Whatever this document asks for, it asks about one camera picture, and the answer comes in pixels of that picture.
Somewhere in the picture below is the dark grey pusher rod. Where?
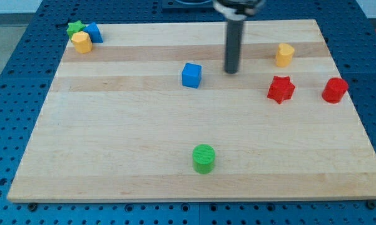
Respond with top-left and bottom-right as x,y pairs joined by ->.
224,19 -> 244,74

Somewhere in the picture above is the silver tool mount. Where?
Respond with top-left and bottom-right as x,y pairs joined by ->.
212,0 -> 266,21

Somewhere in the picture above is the blue cube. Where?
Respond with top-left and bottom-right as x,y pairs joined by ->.
182,63 -> 202,89

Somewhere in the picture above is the yellow heart block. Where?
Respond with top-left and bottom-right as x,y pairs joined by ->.
275,43 -> 295,68

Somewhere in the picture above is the red star block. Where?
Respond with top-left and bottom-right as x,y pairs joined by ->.
267,76 -> 295,104

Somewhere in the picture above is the red cylinder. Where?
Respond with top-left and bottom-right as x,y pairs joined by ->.
322,77 -> 349,104

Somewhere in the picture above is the wooden board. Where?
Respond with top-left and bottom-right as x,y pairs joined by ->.
7,20 -> 376,203

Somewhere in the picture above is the green cylinder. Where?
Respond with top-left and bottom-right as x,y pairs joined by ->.
192,144 -> 215,174

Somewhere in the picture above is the blue triangle block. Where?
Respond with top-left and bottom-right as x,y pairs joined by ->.
83,22 -> 103,43

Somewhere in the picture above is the yellow hexagon block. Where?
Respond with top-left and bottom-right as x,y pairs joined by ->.
71,31 -> 92,54

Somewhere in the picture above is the green star block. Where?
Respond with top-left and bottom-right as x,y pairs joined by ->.
66,21 -> 86,39

